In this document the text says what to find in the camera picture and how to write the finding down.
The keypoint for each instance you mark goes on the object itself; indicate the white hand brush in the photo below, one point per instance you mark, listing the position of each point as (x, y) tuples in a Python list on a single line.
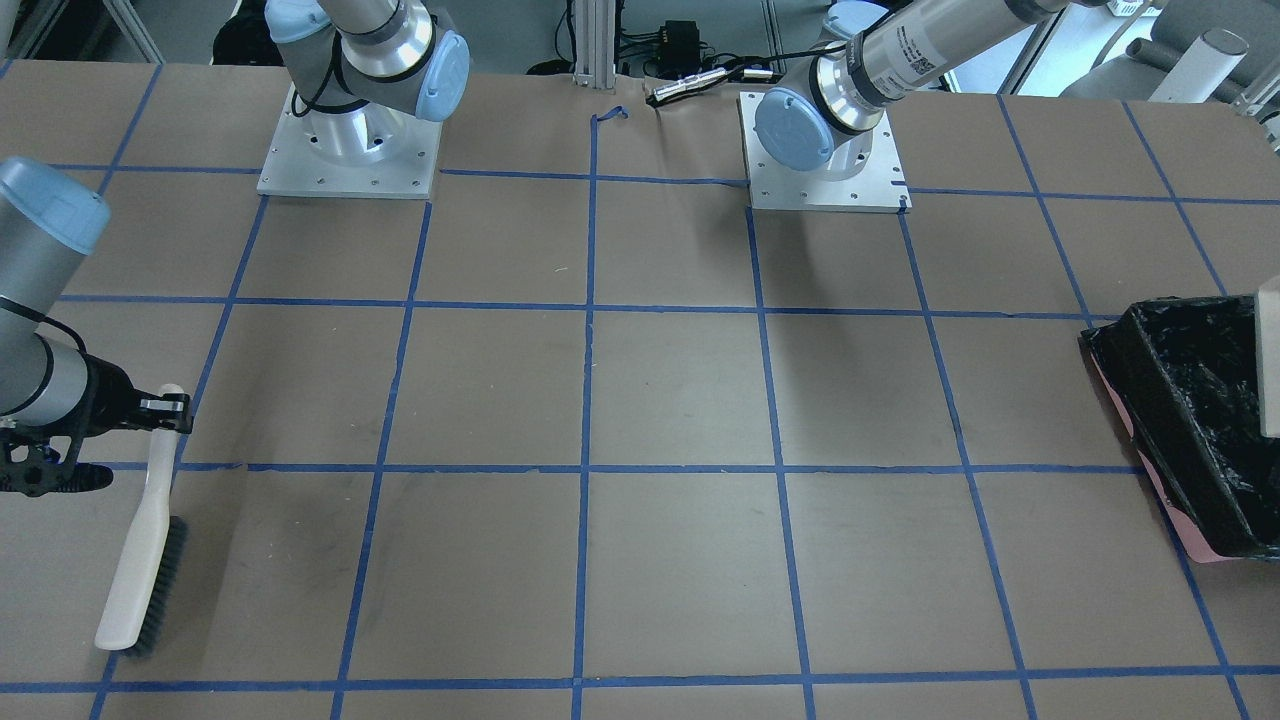
[(134, 613)]

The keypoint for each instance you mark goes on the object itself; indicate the beige plastic dustpan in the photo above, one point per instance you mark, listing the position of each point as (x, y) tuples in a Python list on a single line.
[(1266, 344)]

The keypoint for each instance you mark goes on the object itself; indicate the aluminium frame post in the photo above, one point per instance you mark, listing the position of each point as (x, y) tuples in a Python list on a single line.
[(594, 39)]

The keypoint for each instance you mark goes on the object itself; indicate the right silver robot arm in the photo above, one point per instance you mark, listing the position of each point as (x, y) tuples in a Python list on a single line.
[(371, 83)]

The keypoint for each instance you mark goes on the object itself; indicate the bin with black liner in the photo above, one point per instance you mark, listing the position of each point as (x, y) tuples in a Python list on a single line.
[(1183, 376)]

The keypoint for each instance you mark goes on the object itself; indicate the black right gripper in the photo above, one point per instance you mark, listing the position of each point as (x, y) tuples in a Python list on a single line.
[(109, 396)]

